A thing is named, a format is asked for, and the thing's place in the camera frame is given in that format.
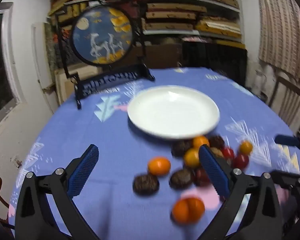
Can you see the small yellow kumquat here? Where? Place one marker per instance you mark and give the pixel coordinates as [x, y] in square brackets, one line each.
[246, 147]

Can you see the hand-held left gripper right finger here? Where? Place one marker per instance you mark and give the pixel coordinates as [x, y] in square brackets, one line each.
[213, 170]

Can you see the large orange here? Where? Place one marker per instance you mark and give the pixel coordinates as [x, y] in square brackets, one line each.
[188, 210]

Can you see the light brown walnut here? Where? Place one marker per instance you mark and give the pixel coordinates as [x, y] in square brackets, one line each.
[217, 153]

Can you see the blue printed tablecloth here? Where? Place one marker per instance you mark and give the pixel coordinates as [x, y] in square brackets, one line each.
[110, 135]

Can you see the white round plate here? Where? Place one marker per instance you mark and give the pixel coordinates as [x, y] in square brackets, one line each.
[173, 111]

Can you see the black case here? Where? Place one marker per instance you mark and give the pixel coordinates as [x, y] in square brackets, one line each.
[215, 55]

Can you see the brown cardboard box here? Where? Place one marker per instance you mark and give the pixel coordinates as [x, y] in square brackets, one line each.
[162, 55]

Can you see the round deer screen ornament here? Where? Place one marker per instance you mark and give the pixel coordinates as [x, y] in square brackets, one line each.
[102, 35]

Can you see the striped curtain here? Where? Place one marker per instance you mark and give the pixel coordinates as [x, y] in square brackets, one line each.
[282, 22]

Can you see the stack of flat patterned boxes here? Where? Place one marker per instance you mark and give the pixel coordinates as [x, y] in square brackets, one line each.
[170, 17]

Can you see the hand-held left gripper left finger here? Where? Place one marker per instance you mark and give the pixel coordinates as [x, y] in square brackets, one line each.
[83, 170]

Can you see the light wooden board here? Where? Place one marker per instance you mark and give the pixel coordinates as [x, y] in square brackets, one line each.
[65, 85]

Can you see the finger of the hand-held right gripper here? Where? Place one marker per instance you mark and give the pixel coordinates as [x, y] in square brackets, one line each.
[287, 140]
[287, 178]

